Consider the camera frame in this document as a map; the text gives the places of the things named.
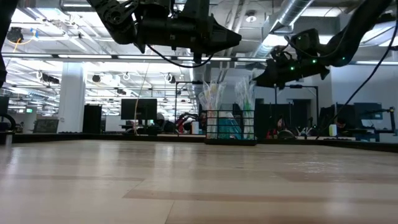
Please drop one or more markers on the black ceiling camera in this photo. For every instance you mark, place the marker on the black ceiling camera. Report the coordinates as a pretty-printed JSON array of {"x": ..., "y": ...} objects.
[{"x": 14, "y": 34}]

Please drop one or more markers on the white building column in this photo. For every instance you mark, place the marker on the white building column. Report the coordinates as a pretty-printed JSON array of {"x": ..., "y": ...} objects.
[{"x": 71, "y": 99}]

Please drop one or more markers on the small white container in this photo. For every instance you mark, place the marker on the small white container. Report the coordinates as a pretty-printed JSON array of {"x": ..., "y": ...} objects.
[{"x": 195, "y": 127}]

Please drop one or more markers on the dark monitor on arm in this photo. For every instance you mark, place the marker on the dark monitor on arm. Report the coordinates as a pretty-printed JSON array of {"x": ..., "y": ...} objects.
[{"x": 368, "y": 110}]

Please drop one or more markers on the teal mouthwash bottle white cap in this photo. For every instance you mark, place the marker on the teal mouthwash bottle white cap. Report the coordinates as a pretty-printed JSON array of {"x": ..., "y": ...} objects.
[
  {"x": 235, "y": 129},
  {"x": 224, "y": 127}
]

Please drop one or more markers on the red background robot arm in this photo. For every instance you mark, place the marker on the red background robot arm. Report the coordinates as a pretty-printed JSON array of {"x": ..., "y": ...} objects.
[{"x": 183, "y": 119}]

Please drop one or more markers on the black station frame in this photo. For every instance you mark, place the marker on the black station frame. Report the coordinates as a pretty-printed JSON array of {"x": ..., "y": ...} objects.
[
  {"x": 186, "y": 82},
  {"x": 295, "y": 86}
]

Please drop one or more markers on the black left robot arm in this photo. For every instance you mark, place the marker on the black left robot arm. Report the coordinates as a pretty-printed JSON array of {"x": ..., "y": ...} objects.
[{"x": 115, "y": 18}]

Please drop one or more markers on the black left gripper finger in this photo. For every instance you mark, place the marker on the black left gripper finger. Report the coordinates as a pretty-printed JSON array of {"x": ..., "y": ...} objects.
[
  {"x": 225, "y": 31},
  {"x": 222, "y": 43}
]

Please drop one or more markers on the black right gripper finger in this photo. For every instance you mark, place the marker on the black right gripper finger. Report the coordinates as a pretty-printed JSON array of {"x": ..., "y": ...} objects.
[{"x": 264, "y": 79}]

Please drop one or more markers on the long white light strip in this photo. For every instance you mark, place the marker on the long white light strip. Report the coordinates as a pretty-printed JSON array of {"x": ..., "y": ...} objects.
[{"x": 84, "y": 56}]

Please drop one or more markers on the black desk monitor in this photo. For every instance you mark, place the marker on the black desk monitor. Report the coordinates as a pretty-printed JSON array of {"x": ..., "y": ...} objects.
[{"x": 138, "y": 109}]

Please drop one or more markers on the tall black cabinet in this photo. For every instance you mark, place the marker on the tall black cabinet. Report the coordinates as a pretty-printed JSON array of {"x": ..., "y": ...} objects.
[{"x": 92, "y": 119}]

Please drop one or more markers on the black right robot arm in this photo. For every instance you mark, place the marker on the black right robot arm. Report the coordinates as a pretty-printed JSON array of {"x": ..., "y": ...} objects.
[{"x": 357, "y": 28}]

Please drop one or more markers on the pale green container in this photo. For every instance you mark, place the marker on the pale green container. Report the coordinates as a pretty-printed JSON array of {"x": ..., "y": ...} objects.
[{"x": 332, "y": 130}]

